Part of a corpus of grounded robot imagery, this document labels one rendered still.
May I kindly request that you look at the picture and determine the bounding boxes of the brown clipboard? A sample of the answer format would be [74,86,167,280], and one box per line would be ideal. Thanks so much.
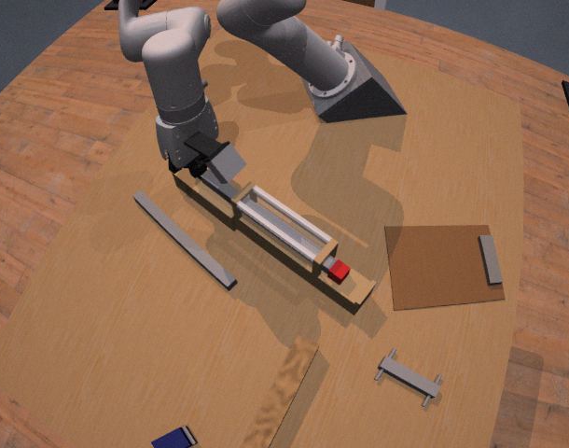
[384,225,505,310]

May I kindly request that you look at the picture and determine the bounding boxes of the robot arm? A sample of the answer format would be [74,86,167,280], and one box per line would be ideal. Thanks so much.
[118,0,357,184]

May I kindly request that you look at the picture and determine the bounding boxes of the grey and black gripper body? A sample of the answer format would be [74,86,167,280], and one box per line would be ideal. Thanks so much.
[156,95,219,169]

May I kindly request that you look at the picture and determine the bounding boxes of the brown wooden bar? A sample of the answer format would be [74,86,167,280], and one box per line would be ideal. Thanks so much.
[241,335,320,448]

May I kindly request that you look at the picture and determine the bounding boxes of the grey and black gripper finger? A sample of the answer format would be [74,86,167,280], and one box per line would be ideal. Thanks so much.
[168,153,203,180]
[196,154,207,173]

